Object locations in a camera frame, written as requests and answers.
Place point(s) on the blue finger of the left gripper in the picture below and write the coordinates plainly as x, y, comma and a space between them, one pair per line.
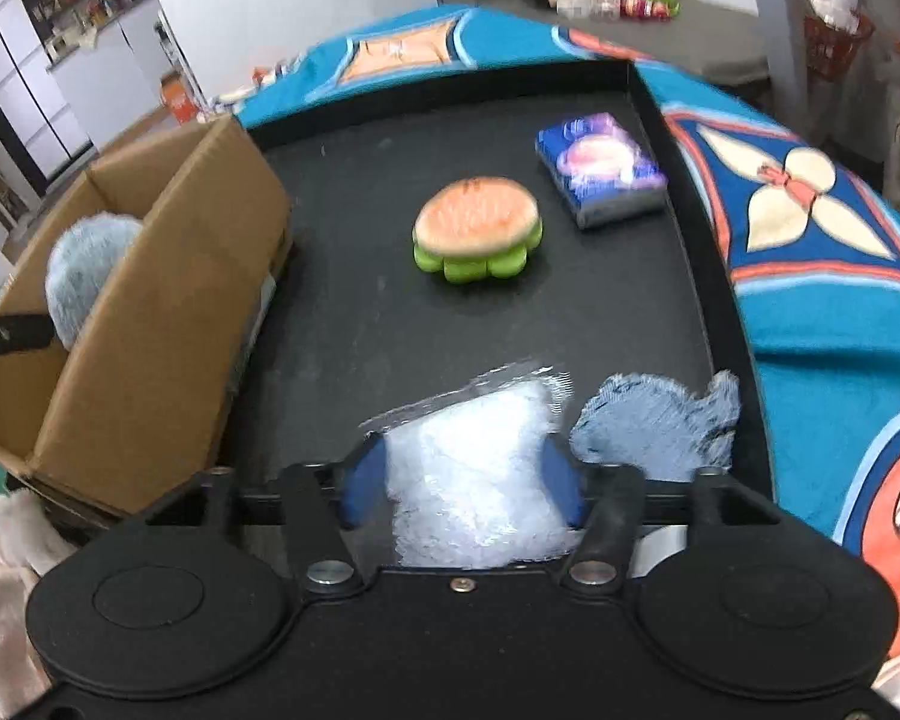
25, 332

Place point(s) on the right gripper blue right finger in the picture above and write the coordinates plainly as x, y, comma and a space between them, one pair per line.
605, 505

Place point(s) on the grey low platform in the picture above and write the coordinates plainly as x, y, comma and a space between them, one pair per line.
722, 45

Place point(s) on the black tray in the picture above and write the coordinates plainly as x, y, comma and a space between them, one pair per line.
355, 329

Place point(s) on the small blue fluffy cloth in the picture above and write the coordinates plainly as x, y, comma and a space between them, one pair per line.
659, 425

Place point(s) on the white kitchen cabinet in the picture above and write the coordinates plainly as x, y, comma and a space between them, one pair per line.
106, 59

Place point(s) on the brown cardboard box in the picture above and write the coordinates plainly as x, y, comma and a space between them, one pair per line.
136, 406

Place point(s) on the blue patterned blanket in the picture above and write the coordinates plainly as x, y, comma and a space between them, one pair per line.
813, 253

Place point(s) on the blue tissue pack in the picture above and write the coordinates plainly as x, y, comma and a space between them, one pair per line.
604, 175

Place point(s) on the white fleece cloth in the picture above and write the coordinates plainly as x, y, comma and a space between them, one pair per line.
29, 548

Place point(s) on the grey plush toy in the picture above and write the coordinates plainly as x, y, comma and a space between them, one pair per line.
79, 266

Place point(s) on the white bead bag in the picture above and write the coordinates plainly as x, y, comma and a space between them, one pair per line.
463, 471

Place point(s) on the grey side table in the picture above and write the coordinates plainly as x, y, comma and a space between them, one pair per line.
784, 40

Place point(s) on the burger squishy toy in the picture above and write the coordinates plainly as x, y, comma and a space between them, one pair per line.
477, 228

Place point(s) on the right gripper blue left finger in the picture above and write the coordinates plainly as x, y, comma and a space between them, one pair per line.
321, 502

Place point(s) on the red basket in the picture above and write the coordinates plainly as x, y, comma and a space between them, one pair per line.
834, 33

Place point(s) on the orange cardboard carton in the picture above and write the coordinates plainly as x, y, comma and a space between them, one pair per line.
177, 98

